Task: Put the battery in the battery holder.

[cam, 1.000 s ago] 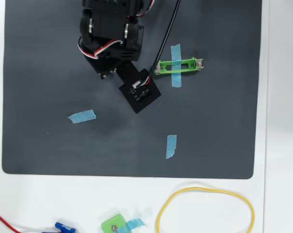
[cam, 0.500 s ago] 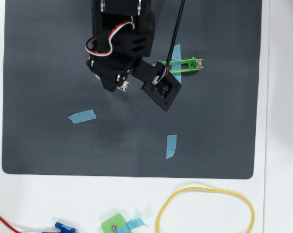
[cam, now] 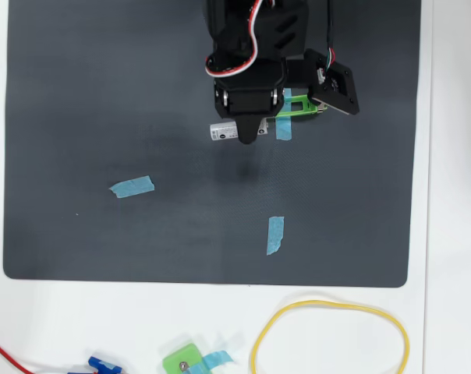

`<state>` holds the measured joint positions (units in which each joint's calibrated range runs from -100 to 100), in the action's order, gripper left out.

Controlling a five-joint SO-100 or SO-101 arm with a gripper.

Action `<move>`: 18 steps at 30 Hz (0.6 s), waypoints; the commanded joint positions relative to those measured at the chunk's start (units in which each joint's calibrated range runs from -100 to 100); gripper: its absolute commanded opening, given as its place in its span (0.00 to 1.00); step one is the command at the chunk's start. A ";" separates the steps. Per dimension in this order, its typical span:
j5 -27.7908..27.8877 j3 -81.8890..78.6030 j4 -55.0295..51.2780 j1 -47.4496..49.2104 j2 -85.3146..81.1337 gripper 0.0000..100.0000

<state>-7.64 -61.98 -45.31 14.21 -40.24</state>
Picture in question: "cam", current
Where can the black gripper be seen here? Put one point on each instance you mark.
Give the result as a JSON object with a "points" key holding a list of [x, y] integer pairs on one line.
{"points": [[248, 100]]}

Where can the green battery holder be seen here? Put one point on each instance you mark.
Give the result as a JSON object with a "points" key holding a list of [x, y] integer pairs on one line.
{"points": [[298, 113]]}

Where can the green printed block with screw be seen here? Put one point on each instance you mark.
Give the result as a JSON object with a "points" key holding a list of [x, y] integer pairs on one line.
{"points": [[181, 356]]}

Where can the blue masking tape strip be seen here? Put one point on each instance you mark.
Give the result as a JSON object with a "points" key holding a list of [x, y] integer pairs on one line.
{"points": [[218, 358], [284, 130], [275, 235], [128, 188]]}

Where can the white AA battery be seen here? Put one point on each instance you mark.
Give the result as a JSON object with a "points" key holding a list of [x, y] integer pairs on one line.
{"points": [[222, 131]]}

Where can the blue plastic connector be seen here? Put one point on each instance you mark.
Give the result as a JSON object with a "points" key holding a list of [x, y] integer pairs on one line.
{"points": [[103, 364]]}

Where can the dark grey textured mat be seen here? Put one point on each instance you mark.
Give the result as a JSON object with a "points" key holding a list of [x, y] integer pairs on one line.
{"points": [[181, 195]]}

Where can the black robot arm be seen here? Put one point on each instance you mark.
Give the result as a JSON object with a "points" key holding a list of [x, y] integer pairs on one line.
{"points": [[286, 23]]}

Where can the yellow rubber band loop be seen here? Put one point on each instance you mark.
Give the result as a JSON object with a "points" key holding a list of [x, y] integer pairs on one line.
{"points": [[317, 301]]}

